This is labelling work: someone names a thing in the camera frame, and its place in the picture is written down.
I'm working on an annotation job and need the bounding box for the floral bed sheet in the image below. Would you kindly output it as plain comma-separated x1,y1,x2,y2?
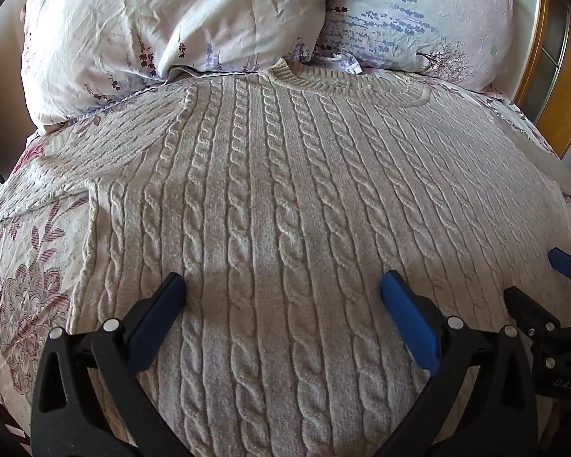
0,50,571,457

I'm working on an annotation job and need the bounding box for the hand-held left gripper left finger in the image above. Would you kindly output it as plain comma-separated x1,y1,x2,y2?
31,272,193,457

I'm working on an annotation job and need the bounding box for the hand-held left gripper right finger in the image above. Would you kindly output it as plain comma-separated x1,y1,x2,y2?
376,270,539,457

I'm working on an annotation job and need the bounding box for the wooden cabinet with glass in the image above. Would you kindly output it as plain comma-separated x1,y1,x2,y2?
514,0,571,159

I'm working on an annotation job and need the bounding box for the cream cable-knit sweater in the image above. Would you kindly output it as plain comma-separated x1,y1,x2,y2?
0,57,571,457

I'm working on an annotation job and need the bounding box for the pink floral pillow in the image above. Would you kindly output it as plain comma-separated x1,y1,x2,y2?
21,0,328,136

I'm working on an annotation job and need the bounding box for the lavender print pillow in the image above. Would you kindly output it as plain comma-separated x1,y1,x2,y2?
290,0,526,93

